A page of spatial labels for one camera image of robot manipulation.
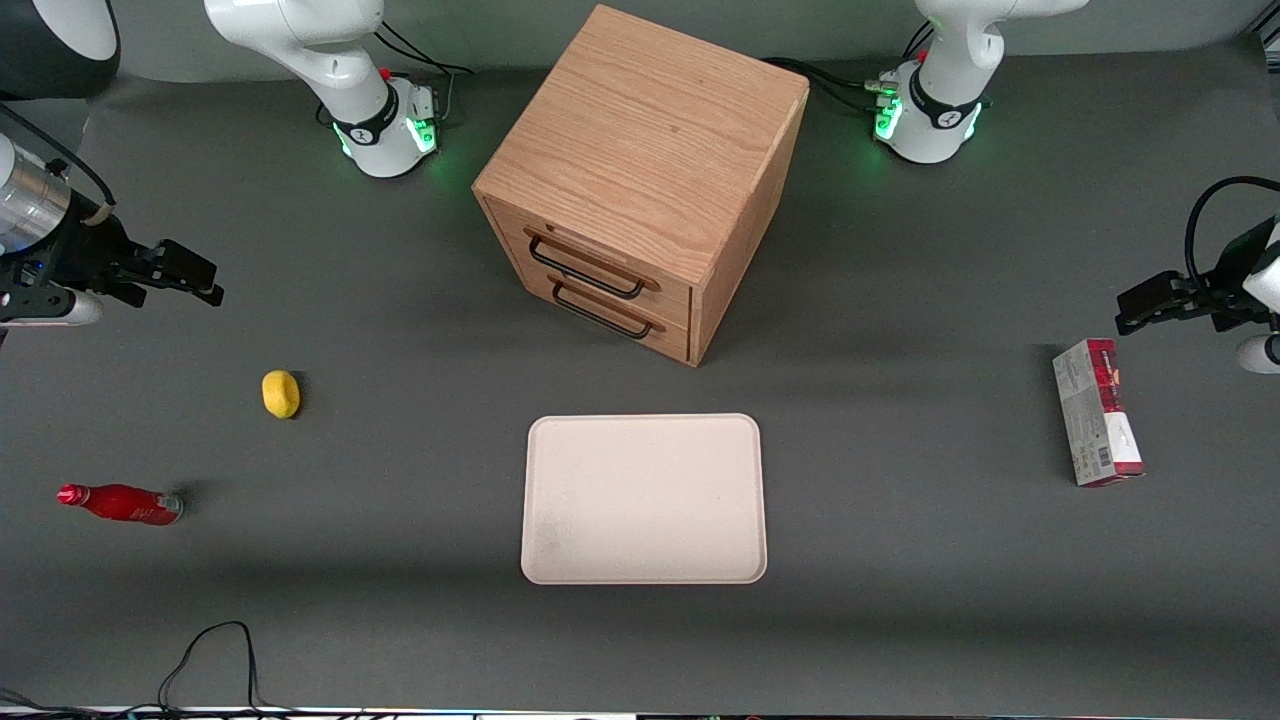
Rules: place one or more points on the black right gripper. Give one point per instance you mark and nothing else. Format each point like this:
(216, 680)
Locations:
(82, 250)

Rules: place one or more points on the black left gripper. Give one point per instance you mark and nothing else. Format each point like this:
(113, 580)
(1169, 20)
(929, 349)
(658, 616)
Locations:
(1226, 285)

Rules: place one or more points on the red coke bottle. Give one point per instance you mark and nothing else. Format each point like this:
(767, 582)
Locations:
(125, 503)

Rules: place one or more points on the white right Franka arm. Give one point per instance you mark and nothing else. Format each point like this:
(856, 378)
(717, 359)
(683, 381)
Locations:
(330, 60)

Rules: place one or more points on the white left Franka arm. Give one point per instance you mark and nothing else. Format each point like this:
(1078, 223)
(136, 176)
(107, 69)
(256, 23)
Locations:
(945, 90)

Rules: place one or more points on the beige rectangular tray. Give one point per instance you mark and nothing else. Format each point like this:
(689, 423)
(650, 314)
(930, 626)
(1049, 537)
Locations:
(645, 498)

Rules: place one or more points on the grey and red carton box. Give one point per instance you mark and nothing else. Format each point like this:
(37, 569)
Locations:
(1098, 415)

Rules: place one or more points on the yellow lemon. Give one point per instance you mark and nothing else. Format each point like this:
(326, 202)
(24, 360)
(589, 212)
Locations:
(281, 394)

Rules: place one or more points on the wooden drawer cabinet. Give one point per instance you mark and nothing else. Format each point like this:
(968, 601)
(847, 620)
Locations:
(650, 150)

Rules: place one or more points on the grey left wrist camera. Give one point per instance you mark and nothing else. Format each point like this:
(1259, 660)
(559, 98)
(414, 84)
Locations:
(1262, 354)

